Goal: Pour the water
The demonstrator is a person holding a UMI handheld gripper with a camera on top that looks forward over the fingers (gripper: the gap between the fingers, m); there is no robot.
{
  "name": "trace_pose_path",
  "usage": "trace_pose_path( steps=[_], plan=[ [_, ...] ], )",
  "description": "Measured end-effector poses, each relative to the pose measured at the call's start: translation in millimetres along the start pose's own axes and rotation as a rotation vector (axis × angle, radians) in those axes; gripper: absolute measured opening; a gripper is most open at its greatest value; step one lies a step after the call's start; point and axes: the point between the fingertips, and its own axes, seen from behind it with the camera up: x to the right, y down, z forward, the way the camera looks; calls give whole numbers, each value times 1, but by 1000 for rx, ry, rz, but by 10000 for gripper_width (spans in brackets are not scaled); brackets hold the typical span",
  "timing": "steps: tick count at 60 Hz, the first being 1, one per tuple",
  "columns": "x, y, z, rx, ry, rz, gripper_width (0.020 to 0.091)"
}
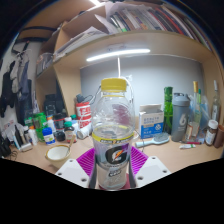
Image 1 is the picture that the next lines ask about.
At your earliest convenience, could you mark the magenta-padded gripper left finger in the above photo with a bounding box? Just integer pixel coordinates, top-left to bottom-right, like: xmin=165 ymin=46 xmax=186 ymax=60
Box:
xmin=54 ymin=147 xmax=98 ymax=189

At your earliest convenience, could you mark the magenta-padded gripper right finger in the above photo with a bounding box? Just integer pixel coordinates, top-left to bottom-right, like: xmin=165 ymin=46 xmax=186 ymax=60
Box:
xmin=128 ymin=145 xmax=172 ymax=189

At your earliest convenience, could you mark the clear yellow-capped drink bottle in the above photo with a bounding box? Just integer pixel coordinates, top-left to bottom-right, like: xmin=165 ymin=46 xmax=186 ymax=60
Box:
xmin=91 ymin=77 xmax=136 ymax=191

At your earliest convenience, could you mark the cream ceramic cup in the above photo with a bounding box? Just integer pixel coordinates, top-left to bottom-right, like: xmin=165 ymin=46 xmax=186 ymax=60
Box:
xmin=44 ymin=144 xmax=72 ymax=169

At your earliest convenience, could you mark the light blue hairbrush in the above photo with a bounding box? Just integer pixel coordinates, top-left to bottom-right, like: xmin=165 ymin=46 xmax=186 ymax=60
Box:
xmin=134 ymin=132 xmax=170 ymax=148

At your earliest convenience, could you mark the dark bottle with green cap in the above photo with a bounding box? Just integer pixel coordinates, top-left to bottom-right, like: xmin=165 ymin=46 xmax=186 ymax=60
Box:
xmin=63 ymin=121 xmax=76 ymax=144

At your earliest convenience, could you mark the white bottle with blue label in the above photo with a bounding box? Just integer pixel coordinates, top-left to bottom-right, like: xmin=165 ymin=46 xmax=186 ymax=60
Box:
xmin=42 ymin=127 xmax=57 ymax=146

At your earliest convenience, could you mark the white and green tube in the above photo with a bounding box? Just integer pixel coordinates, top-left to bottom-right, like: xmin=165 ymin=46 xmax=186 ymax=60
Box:
xmin=178 ymin=143 xmax=197 ymax=150

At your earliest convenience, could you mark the white and blue box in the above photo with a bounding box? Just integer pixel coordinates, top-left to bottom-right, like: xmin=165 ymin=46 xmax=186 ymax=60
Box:
xmin=138 ymin=103 xmax=165 ymax=140

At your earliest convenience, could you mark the small white bottle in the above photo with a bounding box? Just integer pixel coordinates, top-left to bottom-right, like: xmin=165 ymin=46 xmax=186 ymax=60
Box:
xmin=27 ymin=125 xmax=39 ymax=146

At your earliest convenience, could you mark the grey shaker bottle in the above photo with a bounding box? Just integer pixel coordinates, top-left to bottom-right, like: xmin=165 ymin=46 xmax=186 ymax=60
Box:
xmin=170 ymin=92 xmax=191 ymax=143

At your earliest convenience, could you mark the green plastic container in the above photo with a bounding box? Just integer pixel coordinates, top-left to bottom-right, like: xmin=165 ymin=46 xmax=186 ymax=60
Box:
xmin=32 ymin=112 xmax=48 ymax=142

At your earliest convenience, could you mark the red and white can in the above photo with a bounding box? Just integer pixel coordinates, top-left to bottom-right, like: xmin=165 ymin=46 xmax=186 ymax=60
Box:
xmin=75 ymin=101 xmax=93 ymax=129

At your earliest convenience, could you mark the tall green bottle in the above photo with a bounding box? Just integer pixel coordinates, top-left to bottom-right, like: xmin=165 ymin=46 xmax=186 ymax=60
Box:
xmin=162 ymin=86 xmax=174 ymax=135

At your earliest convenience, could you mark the black appliance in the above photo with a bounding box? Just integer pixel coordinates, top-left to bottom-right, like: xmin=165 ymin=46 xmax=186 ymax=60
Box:
xmin=43 ymin=93 xmax=66 ymax=118

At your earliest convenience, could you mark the brown jar with white lid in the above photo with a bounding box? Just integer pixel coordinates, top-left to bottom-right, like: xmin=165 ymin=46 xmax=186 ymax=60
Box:
xmin=204 ymin=119 xmax=219 ymax=147

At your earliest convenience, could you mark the brown mug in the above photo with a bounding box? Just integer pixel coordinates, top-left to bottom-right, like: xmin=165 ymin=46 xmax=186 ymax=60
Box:
xmin=213 ymin=124 xmax=224 ymax=149

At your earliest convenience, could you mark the clear bottle with yellow neck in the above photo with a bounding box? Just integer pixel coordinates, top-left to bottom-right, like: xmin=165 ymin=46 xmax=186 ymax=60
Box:
xmin=186 ymin=80 xmax=201 ymax=139

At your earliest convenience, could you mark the tall clear glass bottle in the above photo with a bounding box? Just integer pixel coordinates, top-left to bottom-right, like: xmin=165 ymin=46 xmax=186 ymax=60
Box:
xmin=210 ymin=79 xmax=222 ymax=123

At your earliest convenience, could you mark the blue-grey hanging garment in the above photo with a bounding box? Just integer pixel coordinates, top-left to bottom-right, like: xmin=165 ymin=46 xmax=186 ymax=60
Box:
xmin=16 ymin=59 xmax=34 ymax=126

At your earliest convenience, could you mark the black hanging garment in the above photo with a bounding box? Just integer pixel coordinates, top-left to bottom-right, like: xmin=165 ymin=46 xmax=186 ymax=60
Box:
xmin=0 ymin=61 xmax=18 ymax=118

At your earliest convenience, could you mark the white under-shelf light bar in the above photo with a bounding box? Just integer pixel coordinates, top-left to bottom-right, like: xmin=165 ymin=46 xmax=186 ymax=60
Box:
xmin=85 ymin=48 xmax=152 ymax=63

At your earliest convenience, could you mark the wooden shelf unit with books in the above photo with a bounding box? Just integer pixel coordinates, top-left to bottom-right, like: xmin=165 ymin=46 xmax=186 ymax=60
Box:
xmin=33 ymin=0 xmax=224 ymax=128

